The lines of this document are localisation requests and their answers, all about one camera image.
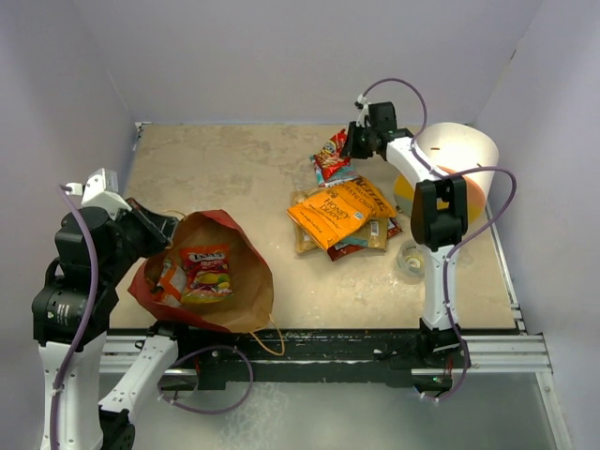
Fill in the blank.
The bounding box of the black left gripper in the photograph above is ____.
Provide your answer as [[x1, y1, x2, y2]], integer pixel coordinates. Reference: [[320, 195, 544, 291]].
[[102, 195, 179, 281]]

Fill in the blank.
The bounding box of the red orange snack packet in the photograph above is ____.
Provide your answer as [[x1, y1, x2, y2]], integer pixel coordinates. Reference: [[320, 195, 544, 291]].
[[312, 128, 351, 182]]

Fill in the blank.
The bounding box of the orange fruit candy bag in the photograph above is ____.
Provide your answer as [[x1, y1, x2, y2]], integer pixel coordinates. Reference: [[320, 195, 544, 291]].
[[179, 245, 233, 305]]

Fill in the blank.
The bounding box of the red paper bag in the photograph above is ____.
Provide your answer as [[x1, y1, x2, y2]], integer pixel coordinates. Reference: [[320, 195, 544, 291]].
[[128, 210, 274, 337]]

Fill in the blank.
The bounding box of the orange yellow snack bag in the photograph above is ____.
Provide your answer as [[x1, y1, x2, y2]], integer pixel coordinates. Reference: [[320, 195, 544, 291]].
[[287, 176, 397, 250]]

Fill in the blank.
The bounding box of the tan large snack bag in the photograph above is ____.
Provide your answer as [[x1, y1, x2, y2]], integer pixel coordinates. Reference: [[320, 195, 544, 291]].
[[289, 187, 390, 254]]

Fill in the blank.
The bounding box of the red chips bag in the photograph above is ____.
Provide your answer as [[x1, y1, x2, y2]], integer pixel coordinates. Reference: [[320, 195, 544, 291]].
[[327, 217, 402, 262]]

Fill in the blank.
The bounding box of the teal snack packet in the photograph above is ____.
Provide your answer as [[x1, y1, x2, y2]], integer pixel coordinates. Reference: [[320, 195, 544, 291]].
[[309, 156, 359, 188]]

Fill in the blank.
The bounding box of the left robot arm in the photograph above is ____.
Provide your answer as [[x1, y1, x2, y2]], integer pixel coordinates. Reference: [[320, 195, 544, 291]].
[[32, 199, 193, 449]]

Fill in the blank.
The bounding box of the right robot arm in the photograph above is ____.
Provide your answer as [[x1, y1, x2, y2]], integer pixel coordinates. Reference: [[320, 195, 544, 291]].
[[342, 95, 468, 367]]

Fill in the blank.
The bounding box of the orange snack bag with label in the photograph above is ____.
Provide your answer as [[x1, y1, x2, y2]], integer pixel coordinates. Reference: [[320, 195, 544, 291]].
[[156, 258, 187, 308]]

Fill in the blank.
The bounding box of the white cylinder toy drum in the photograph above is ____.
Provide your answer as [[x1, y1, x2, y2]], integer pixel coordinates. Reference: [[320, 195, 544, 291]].
[[386, 122, 499, 226]]

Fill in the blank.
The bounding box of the clear tape roll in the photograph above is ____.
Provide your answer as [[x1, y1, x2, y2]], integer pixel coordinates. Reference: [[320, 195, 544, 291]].
[[396, 240, 425, 282]]

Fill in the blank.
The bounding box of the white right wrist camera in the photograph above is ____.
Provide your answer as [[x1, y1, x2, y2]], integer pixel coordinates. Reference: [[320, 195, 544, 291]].
[[354, 94, 369, 128]]

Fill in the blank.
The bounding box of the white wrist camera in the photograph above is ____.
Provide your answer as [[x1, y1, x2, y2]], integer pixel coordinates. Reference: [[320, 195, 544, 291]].
[[354, 94, 369, 128], [61, 168, 131, 218]]

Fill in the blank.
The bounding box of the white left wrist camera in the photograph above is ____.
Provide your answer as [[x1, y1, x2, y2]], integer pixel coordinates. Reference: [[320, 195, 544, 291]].
[[61, 168, 131, 218]]

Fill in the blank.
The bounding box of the metal corner bracket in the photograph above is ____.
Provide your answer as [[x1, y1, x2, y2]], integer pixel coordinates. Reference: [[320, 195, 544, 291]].
[[132, 122, 151, 152]]

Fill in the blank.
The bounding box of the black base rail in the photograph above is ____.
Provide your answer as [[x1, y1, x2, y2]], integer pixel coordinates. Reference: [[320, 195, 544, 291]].
[[148, 322, 471, 393]]

